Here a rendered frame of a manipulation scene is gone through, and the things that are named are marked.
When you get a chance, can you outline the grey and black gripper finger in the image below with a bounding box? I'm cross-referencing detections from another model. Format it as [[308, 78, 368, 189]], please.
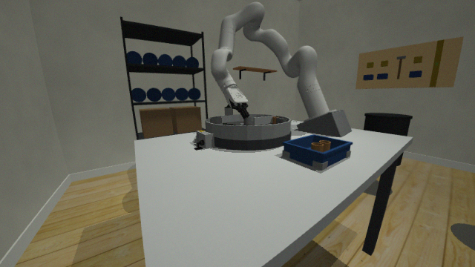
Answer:
[[241, 103, 249, 117], [229, 100, 248, 119]]

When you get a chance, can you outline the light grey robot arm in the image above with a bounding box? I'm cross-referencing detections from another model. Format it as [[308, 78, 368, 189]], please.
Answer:
[[211, 2, 336, 122]]

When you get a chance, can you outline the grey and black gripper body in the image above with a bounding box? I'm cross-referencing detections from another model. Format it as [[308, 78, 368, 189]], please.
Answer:
[[224, 85, 248, 107]]

